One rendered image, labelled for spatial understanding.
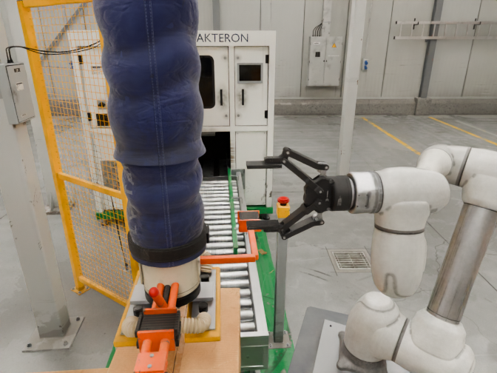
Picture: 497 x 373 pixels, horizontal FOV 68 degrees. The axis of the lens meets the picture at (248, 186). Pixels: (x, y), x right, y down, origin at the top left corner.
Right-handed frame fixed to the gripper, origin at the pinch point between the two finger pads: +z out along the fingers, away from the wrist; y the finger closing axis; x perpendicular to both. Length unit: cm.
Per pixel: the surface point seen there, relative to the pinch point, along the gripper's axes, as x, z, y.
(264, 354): 61, -12, 108
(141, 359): -9.3, 24.3, 32.9
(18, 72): 139, 110, -14
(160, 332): -3.2, 21.0, 31.7
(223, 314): 38, 7, 63
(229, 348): 22, 5, 63
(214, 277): 35, 9, 45
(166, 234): 15.2, 20.9, 16.5
